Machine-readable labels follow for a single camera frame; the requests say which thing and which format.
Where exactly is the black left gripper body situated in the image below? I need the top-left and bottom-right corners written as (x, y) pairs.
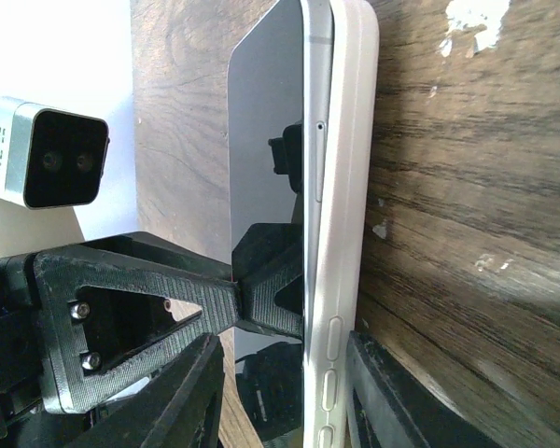
top-left (0, 232), bottom-right (231, 447)

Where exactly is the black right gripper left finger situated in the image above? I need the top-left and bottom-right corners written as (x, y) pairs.
top-left (8, 334), bottom-right (226, 448)

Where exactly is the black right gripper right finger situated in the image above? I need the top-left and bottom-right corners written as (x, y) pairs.
top-left (346, 331), bottom-right (498, 448)

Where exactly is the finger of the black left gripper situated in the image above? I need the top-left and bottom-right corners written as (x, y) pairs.
top-left (33, 245), bottom-right (239, 413)

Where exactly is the silver-edged black smartphone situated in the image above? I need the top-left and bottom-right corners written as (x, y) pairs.
top-left (228, 1), bottom-right (334, 447)

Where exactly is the cream phone case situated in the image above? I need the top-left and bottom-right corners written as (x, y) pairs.
top-left (303, 1), bottom-right (380, 447)

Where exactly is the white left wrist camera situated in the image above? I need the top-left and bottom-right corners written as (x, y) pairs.
top-left (0, 97), bottom-right (110, 210)

